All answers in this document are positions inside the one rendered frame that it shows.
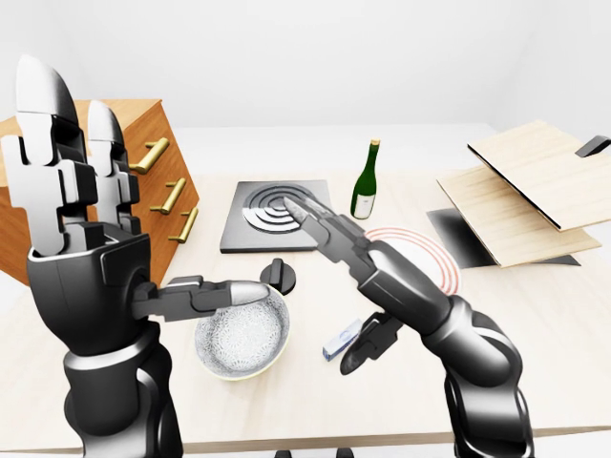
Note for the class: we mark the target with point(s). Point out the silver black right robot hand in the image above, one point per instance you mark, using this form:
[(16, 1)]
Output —
[(401, 286)]

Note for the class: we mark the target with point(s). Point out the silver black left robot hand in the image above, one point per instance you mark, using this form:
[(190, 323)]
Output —
[(71, 296)]

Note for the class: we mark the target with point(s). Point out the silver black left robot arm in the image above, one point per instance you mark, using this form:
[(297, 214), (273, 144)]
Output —
[(114, 405)]

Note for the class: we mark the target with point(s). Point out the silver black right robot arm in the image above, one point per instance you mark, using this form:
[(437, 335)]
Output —
[(482, 362)]

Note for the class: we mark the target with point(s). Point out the white plate with red rings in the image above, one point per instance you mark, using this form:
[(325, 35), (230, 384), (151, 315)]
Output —
[(429, 257)]

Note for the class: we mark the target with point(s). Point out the patterned grey bowl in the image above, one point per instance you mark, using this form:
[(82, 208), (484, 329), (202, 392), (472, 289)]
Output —
[(243, 341)]

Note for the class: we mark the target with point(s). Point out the flat dark stove plate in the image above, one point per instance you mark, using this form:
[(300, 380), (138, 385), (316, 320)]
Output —
[(238, 229)]

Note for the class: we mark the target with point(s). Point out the small blue white box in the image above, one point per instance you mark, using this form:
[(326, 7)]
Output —
[(340, 341)]

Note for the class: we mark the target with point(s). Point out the wooden cabinet drawer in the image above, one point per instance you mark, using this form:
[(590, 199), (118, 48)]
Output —
[(164, 255), (183, 188), (160, 126)]

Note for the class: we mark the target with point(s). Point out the green wine bottle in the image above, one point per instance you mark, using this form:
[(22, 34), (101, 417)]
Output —
[(365, 186)]

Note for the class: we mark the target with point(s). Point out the round black stove knob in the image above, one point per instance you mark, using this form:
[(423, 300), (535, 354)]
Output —
[(281, 274)]

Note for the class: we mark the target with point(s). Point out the pale wooden board black edge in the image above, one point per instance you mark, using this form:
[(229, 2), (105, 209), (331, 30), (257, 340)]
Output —
[(539, 167)]

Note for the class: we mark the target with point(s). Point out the wooden cabinet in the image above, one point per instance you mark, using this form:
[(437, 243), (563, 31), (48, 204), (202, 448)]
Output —
[(138, 112)]

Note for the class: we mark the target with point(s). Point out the small dark shape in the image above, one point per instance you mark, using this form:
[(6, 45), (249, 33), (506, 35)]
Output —
[(283, 454)]

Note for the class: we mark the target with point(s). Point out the black angled bracket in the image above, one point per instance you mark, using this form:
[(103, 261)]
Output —
[(593, 146)]

